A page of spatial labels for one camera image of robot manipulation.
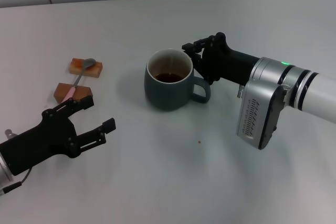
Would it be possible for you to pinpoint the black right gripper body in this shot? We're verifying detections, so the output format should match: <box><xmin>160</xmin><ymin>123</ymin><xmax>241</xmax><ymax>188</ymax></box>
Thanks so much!
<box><xmin>201</xmin><ymin>32</ymin><xmax>260</xmax><ymax>83</ymax></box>

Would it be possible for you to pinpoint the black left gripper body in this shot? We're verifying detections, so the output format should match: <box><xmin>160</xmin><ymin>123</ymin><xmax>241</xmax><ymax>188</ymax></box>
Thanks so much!
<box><xmin>0</xmin><ymin>110</ymin><xmax>80</xmax><ymax>176</ymax></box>

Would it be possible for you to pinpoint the pink handled metal spoon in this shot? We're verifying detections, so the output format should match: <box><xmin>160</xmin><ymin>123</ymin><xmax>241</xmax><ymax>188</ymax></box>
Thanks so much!
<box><xmin>61</xmin><ymin>58</ymin><xmax>97</xmax><ymax>103</ymax></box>

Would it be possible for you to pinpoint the grey ceramic mug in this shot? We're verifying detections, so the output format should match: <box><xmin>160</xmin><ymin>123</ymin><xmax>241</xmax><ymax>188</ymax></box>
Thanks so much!
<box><xmin>143</xmin><ymin>48</ymin><xmax>212</xmax><ymax>112</ymax></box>

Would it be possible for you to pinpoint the dark brown arched wooden block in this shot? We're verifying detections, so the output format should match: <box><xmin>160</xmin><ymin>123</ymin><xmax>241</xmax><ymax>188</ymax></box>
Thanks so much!
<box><xmin>54</xmin><ymin>82</ymin><xmax>94</xmax><ymax>104</ymax></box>

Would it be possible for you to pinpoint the orange wooden block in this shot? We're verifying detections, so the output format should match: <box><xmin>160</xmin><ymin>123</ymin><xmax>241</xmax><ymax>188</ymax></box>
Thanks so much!
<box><xmin>68</xmin><ymin>57</ymin><xmax>103</xmax><ymax>79</ymax></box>

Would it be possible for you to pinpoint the dark coffee liquid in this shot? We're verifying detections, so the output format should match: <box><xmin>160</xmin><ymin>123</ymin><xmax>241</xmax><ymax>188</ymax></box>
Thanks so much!
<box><xmin>153</xmin><ymin>72</ymin><xmax>185</xmax><ymax>84</ymax></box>

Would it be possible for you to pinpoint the left gripper cable with plug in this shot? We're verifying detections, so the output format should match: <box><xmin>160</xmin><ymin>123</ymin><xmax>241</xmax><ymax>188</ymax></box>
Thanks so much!
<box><xmin>0</xmin><ymin>166</ymin><xmax>34</xmax><ymax>196</ymax></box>

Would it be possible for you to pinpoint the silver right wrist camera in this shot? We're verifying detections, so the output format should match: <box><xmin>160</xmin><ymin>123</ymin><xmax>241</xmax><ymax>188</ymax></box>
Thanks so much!
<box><xmin>234</xmin><ymin>78</ymin><xmax>289</xmax><ymax>151</ymax></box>

